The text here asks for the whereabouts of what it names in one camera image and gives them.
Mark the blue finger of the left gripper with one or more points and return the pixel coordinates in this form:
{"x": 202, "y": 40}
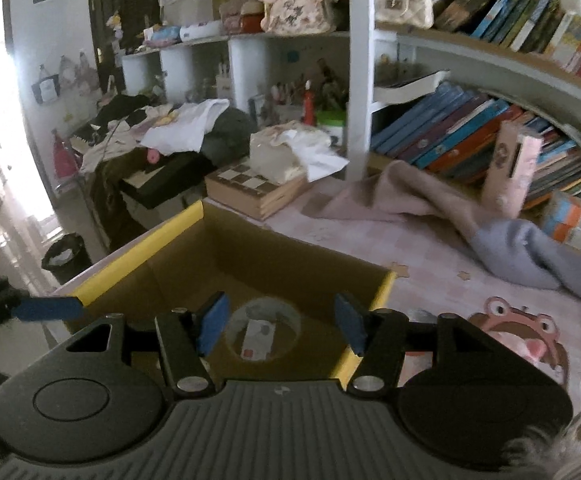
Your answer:
{"x": 48, "y": 309}

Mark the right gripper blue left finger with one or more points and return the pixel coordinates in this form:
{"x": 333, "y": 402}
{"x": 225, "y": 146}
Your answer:
{"x": 185, "y": 339}

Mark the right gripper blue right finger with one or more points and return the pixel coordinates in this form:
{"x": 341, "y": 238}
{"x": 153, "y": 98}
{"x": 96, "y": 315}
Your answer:
{"x": 378, "y": 339}

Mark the small cream block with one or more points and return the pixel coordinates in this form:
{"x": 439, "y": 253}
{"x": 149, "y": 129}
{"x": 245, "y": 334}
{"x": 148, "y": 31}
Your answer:
{"x": 258, "y": 341}

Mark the black trash bin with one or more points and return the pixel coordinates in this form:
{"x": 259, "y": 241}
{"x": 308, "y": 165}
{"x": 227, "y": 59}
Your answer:
{"x": 67, "y": 258}

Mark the pink cartoon table mat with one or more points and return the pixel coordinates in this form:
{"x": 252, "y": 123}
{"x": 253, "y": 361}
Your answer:
{"x": 435, "y": 274}

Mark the yellow cardboard box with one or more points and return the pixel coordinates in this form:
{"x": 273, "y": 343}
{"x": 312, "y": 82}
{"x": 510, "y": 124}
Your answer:
{"x": 207, "y": 249}

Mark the grey purple cloth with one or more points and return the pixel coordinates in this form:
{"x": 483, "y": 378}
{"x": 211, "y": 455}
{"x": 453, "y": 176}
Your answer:
{"x": 513, "y": 250}

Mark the wooden chessboard box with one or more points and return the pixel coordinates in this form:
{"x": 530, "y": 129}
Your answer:
{"x": 255, "y": 187}

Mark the white tissue pack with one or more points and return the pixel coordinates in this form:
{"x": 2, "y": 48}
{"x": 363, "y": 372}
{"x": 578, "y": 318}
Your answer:
{"x": 281, "y": 153}

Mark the orange blue white box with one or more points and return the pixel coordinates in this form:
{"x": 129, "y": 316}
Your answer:
{"x": 561, "y": 219}

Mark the pink cylindrical box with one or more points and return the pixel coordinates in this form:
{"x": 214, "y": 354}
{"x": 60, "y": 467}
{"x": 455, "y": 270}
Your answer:
{"x": 511, "y": 170}

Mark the white bookshelf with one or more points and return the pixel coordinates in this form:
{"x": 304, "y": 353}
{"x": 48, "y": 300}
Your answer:
{"x": 364, "y": 55}

